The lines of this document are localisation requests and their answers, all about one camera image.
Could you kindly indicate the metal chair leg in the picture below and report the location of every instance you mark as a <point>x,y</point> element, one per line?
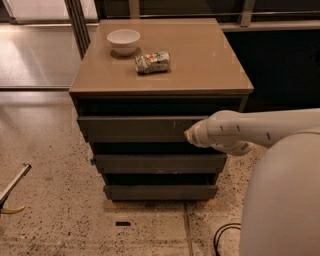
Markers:
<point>6,192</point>

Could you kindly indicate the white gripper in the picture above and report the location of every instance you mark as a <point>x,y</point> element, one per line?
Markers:
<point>199,134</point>

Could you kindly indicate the metal railing frame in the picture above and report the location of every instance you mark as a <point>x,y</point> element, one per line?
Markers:
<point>296,21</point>

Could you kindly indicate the grey middle drawer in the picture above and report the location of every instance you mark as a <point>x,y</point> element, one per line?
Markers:
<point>160,164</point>

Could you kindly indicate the grey bottom drawer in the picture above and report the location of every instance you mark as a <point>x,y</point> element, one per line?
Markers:
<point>160,192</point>

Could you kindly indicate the grey drawer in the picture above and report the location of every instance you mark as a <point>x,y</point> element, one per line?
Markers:
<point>160,192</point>
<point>136,129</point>
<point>160,164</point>

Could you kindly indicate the white ceramic bowl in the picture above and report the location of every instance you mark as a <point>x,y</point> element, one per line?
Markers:
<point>123,41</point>

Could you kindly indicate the grey top drawer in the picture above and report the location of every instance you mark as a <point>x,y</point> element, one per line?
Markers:
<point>136,129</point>

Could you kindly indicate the brown drawer cabinet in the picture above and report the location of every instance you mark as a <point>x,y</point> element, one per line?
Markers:
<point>205,76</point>

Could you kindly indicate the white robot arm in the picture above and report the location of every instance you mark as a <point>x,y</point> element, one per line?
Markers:
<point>281,212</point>

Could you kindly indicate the crushed drink can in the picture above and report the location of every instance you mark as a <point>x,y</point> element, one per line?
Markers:
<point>152,63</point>

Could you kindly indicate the yellow curved foot piece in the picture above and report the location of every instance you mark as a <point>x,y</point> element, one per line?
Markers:
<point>9,211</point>

